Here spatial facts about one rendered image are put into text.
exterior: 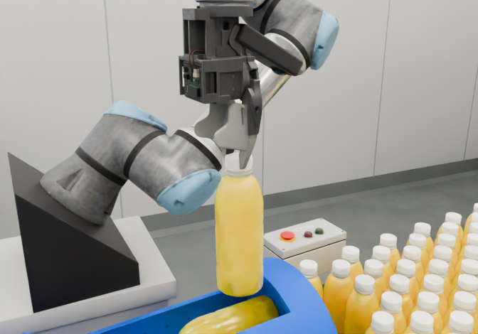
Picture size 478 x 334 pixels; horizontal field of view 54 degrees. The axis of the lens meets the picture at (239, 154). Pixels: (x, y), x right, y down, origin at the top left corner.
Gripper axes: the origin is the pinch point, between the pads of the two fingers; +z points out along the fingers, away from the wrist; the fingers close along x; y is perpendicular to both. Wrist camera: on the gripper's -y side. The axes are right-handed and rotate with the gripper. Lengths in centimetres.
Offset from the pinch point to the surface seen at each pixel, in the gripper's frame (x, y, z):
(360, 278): -6.7, -33.4, 34.3
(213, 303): -13.9, -2.7, 33.6
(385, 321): 5.9, -27.2, 34.3
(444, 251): -5, -59, 34
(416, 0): -231, -311, -26
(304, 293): 5.3, -8.5, 22.4
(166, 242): -237, -79, 144
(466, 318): 13, -41, 34
